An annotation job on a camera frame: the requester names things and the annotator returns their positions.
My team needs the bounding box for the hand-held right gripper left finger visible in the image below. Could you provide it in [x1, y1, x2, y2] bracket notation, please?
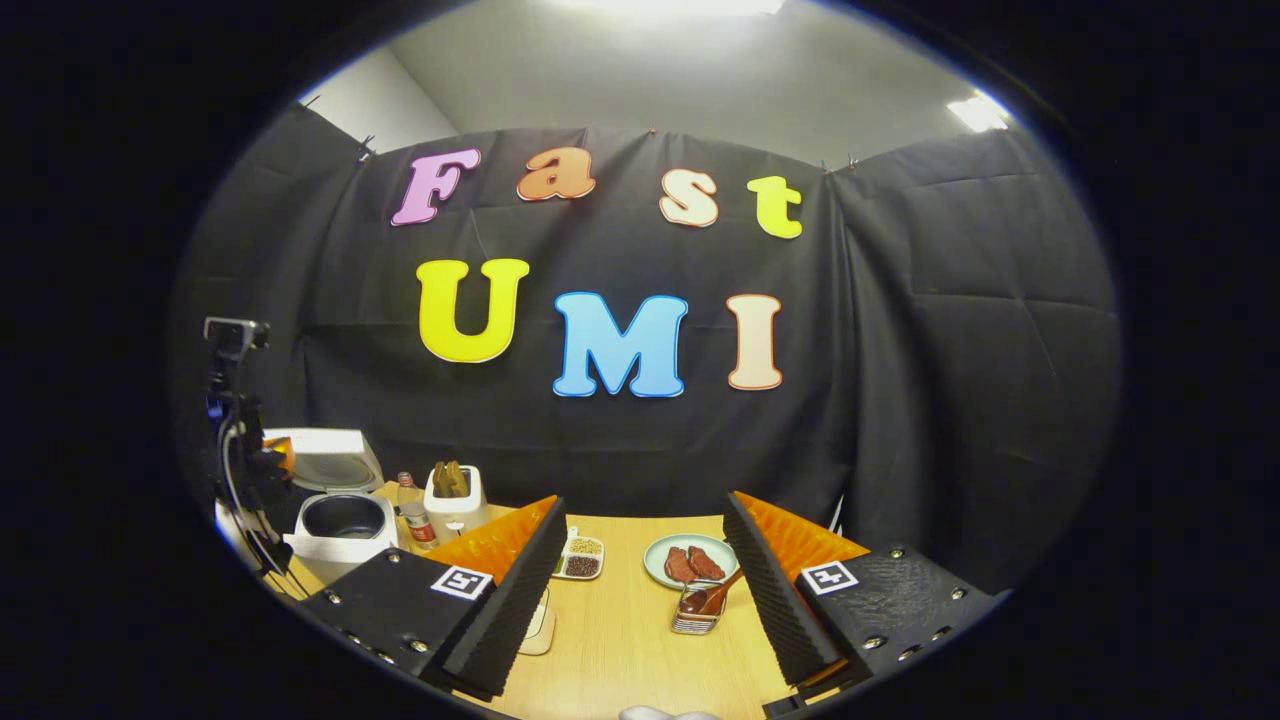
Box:
[300, 495, 569, 701]

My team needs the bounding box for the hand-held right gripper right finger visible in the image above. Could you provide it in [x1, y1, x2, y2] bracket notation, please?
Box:
[722, 490, 1001, 701]

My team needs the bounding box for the clear box of rice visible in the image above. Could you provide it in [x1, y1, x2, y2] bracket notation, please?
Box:
[517, 587, 558, 658]

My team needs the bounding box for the white rice cooker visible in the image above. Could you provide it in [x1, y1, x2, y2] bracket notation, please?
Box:
[262, 428, 400, 586]

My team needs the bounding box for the brown wooden spoon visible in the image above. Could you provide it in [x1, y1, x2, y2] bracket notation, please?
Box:
[680, 567, 747, 617]

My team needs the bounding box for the white divided grain dish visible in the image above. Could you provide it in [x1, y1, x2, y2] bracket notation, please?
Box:
[553, 527, 606, 582]

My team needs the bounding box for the white toaster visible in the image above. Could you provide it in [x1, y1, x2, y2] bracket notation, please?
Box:
[424, 464, 490, 546]

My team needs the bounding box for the pale green plate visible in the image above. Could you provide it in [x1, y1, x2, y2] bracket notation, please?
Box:
[643, 533, 742, 591]

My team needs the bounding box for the clear plastic bottle red label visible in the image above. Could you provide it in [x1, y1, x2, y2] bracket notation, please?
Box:
[397, 472, 439, 552]

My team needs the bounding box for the black backdrop cloth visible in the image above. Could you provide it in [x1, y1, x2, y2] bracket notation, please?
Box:
[170, 100, 1123, 596]

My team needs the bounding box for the small ceiling light panel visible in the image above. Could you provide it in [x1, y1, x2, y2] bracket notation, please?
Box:
[947, 91, 1012, 134]

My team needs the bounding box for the large ceiling light panel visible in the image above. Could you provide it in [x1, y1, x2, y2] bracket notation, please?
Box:
[560, 0, 787, 17]

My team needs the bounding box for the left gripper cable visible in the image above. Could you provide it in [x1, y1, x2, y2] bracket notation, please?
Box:
[215, 420, 296, 578]

